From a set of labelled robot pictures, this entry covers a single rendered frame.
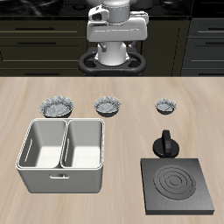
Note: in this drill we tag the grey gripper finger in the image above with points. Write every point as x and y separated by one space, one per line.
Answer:
131 43
102 45

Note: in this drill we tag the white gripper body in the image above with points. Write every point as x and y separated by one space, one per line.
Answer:
116 30

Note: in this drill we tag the medium grey fluted bowl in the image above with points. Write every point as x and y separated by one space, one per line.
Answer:
107 105

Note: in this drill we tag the small grey fluted bowl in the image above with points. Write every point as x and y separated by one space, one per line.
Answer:
165 105

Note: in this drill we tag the large grey fluted bowl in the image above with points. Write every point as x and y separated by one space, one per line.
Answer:
56 106

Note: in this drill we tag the dark kitchen cupboard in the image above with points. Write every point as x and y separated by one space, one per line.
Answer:
40 46

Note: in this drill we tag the grey drawer cupboard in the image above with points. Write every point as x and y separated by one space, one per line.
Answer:
204 46

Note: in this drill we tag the black marble countertop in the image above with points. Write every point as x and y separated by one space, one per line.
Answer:
35 8

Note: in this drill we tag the round black stove knob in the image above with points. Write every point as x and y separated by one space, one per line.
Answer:
166 145

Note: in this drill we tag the white two-bin basket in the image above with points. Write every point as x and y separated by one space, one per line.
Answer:
62 163

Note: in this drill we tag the dark grey stove plate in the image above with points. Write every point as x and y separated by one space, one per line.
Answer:
175 185

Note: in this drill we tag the flat black base plate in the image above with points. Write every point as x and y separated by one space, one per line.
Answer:
87 66

